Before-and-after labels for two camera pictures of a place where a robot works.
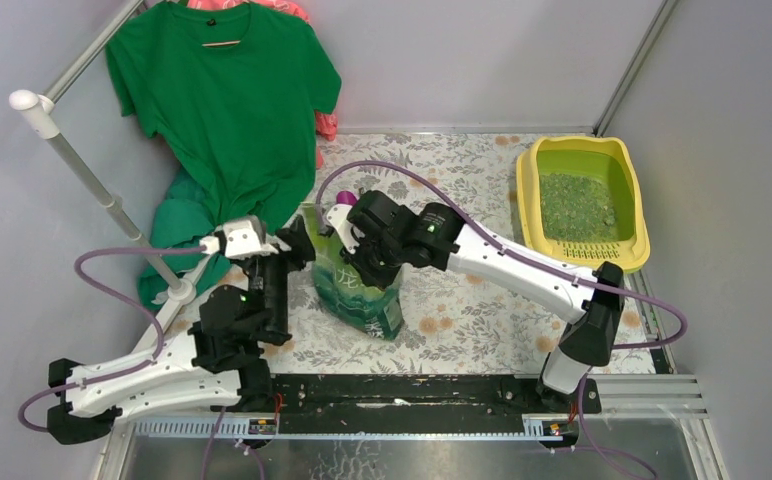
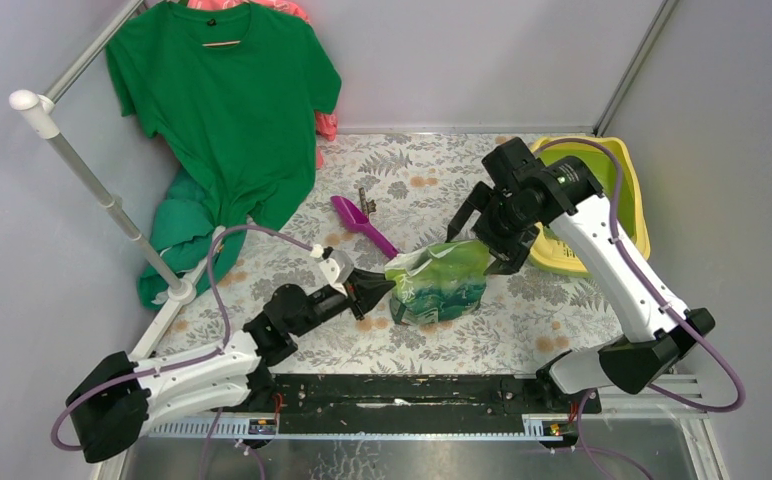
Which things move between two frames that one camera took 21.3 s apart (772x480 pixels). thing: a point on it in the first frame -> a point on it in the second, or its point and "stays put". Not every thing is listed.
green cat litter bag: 376,309 -> 438,282
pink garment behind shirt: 325,123 stays put
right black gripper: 383,279 -> 517,246
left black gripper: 298,240 -> 372,287
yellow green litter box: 577,202 stays put
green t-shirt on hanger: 233,91 stays put
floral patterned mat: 455,320 stays put
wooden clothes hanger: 221,43 stays put
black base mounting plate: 418,402 stays put
